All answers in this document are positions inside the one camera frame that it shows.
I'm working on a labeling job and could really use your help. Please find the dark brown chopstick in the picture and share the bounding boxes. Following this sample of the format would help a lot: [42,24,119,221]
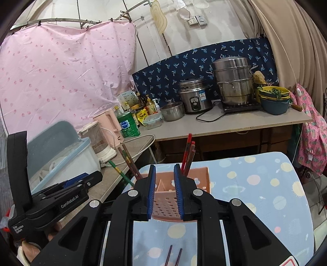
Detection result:
[183,149,196,177]

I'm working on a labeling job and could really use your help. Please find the green chopstick gold band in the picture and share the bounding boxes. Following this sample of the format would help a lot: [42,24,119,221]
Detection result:
[109,160,134,187]

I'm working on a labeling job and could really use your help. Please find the bright red chopstick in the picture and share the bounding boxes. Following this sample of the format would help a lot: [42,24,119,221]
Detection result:
[181,133,192,171]

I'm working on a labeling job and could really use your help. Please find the dark red chopstick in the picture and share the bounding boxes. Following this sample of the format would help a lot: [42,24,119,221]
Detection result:
[118,147,142,180]

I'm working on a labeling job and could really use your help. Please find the red brown chopstick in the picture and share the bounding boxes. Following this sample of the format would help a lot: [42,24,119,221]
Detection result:
[164,245,173,266]

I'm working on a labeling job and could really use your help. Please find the maroon chopstick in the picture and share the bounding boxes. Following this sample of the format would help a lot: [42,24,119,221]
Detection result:
[174,248,183,266]

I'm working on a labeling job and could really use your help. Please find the wooden kitchen counter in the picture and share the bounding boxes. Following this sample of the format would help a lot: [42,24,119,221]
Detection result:
[140,104,313,141]

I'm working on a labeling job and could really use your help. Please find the person's left hand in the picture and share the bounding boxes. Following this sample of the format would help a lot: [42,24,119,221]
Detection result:
[17,222,62,266]

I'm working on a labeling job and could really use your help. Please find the pink perforated utensil basket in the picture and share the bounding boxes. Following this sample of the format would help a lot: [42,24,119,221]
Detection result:
[138,166,211,222]

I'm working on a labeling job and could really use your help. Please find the wooden side shelf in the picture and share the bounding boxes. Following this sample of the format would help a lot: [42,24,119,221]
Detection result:
[58,134,156,226]

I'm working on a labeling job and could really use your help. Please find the green detergent bottle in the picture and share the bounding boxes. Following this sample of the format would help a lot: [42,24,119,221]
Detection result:
[115,106,140,138]

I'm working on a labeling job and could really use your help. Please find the clear food container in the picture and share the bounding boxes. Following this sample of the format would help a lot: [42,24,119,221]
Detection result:
[143,113,163,130]

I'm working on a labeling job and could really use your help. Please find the small steel pot with lid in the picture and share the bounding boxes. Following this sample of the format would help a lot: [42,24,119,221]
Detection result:
[161,100,185,122]

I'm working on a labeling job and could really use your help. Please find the yellow snack packet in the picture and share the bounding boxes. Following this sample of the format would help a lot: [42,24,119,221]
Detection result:
[136,108,149,126]

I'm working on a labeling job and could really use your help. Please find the white dish rack box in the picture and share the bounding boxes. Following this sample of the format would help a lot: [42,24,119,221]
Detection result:
[27,121,101,194]

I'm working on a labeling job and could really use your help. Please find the pink electric kettle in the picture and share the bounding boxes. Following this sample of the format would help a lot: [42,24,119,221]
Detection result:
[93,109,124,148]

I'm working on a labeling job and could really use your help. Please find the white blender jug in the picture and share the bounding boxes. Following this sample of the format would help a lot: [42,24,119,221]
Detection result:
[78,121,117,165]

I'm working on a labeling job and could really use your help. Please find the silver rice cooker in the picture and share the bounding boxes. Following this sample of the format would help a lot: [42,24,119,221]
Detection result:
[179,78,212,114]

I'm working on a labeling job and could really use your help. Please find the black induction cooker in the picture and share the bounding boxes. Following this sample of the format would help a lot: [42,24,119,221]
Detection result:
[222,101,261,114]

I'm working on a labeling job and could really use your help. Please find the light blue planet tablecloth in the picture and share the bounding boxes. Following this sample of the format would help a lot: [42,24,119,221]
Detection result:
[133,152,314,265]

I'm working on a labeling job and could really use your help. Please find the navy floral cloth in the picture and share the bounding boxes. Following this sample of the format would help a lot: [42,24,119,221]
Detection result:
[132,37,279,106]

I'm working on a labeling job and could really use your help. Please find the tall steel steamer pot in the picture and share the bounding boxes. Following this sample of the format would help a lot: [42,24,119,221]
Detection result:
[212,56,254,106]

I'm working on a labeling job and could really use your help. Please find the stacked green yellow basins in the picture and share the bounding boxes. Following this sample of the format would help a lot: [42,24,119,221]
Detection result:
[256,86,303,115]

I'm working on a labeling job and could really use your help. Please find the pink floral garment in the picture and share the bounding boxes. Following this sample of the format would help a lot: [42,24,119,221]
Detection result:
[290,84,326,175]

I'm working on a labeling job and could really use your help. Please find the pink dotted curtain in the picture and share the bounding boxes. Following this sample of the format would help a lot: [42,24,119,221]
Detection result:
[1,22,136,139]

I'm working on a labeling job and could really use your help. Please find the hanging wooden cutting board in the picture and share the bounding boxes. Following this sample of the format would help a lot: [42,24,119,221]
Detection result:
[150,1,167,34]

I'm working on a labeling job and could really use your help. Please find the beige curtain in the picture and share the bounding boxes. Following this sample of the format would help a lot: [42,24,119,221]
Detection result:
[230,1,326,112]

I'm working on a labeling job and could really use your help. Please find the wall power socket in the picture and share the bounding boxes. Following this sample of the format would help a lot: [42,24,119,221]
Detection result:
[188,15,207,27]

